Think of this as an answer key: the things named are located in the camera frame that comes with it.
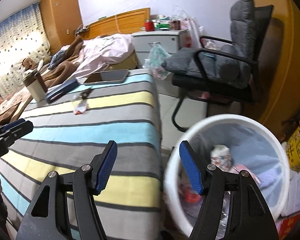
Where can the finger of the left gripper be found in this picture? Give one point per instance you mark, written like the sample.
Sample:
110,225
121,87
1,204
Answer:
11,135
11,125

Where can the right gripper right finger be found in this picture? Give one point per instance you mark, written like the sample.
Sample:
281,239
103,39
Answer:
249,216

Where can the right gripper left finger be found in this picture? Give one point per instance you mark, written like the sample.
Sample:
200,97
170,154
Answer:
47,215

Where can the snack wrapper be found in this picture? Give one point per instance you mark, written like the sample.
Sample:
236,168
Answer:
221,157

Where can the clear plastic wrapper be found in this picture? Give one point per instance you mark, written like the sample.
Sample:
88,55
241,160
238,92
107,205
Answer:
79,104

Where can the brown red candy wrapper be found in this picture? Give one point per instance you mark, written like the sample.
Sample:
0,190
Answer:
85,93

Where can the white round trash bin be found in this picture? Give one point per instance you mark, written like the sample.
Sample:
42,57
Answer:
251,144

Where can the brown fleece blanket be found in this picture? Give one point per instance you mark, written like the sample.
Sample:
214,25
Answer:
13,106

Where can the red gift box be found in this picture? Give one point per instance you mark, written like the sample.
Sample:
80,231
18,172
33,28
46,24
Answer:
286,225

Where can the white storage box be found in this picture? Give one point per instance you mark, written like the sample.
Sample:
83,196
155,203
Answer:
292,205

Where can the striped blanket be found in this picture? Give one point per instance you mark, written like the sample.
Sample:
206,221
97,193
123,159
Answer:
127,113

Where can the beige brown travel mug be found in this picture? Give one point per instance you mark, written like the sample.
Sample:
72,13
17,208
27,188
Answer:
34,83

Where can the navy glasses case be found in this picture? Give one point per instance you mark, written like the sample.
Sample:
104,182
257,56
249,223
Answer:
61,90

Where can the yellow patterned tin box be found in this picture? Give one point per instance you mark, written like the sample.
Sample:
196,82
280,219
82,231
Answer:
293,150

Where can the dotted curtain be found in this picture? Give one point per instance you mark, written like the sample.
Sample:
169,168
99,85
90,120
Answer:
22,35

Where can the black smartphone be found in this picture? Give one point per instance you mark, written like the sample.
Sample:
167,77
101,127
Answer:
107,77

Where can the pink white duvet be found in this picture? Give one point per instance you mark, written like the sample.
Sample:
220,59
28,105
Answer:
98,53

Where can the orange wooden wardrobe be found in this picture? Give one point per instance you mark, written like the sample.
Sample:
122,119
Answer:
61,18

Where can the green patterned plastic bag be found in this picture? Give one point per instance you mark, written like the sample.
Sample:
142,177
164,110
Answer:
155,59

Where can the grey chair cushion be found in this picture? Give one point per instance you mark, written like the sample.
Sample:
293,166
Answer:
220,68

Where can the large wooden closet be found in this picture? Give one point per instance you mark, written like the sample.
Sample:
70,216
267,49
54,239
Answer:
279,67

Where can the wooden headboard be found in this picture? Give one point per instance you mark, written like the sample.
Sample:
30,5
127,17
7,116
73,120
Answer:
123,23

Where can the white bedside cabinet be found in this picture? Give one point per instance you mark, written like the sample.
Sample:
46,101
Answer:
170,40

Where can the red cup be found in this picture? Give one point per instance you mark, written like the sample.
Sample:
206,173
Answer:
149,25

